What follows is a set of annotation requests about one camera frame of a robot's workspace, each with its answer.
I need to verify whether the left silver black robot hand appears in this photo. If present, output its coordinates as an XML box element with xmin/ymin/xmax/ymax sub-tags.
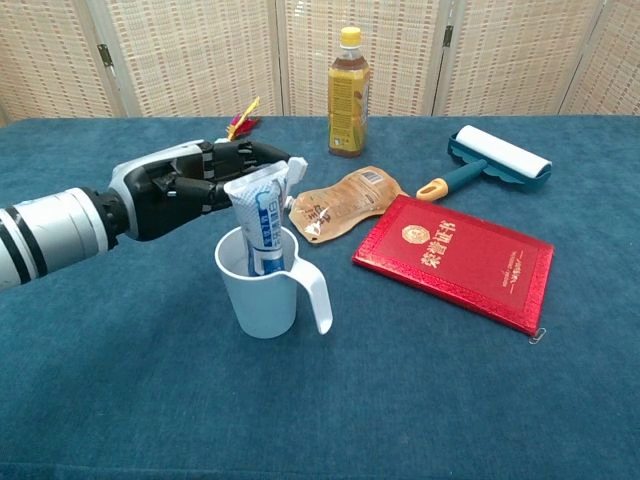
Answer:
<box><xmin>107</xmin><ymin>139</ymin><xmax>292</xmax><ymax>243</ymax></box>

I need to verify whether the blue white toothpaste tube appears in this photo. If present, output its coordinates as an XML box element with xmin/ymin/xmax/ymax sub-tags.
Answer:
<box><xmin>223</xmin><ymin>160</ymin><xmax>291</xmax><ymax>277</ymax></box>

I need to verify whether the white toothbrush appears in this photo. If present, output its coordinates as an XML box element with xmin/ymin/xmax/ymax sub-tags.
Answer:
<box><xmin>285</xmin><ymin>156</ymin><xmax>309</xmax><ymax>188</ymax></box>

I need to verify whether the feather shuttlecock with green base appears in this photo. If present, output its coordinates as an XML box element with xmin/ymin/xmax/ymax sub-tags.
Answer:
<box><xmin>219</xmin><ymin>96</ymin><xmax>261</xmax><ymax>144</ymax></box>

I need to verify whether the brown spout pouch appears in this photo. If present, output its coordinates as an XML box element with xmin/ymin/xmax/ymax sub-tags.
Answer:
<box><xmin>287</xmin><ymin>165</ymin><xmax>410</xmax><ymax>245</ymax></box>

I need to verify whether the blue table cloth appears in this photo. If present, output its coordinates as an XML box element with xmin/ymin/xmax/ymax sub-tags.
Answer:
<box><xmin>0</xmin><ymin>114</ymin><xmax>640</xmax><ymax>480</ymax></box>

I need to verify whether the yellow capped tea bottle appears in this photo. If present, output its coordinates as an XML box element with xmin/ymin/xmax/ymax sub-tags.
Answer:
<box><xmin>327</xmin><ymin>26</ymin><xmax>372</xmax><ymax>159</ymax></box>

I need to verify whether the red certificate book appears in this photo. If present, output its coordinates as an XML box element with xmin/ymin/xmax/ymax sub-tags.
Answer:
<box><xmin>351</xmin><ymin>194</ymin><xmax>556</xmax><ymax>337</ymax></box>

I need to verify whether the teal lint roller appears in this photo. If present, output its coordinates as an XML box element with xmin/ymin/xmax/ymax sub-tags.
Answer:
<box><xmin>415</xmin><ymin>124</ymin><xmax>554</xmax><ymax>202</ymax></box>

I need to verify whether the woven folding screen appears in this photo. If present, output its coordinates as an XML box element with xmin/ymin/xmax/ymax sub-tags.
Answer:
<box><xmin>0</xmin><ymin>0</ymin><xmax>640</xmax><ymax>126</ymax></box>

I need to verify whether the white cup with handle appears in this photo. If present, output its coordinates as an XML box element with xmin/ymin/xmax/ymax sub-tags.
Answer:
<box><xmin>214</xmin><ymin>224</ymin><xmax>334</xmax><ymax>340</ymax></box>

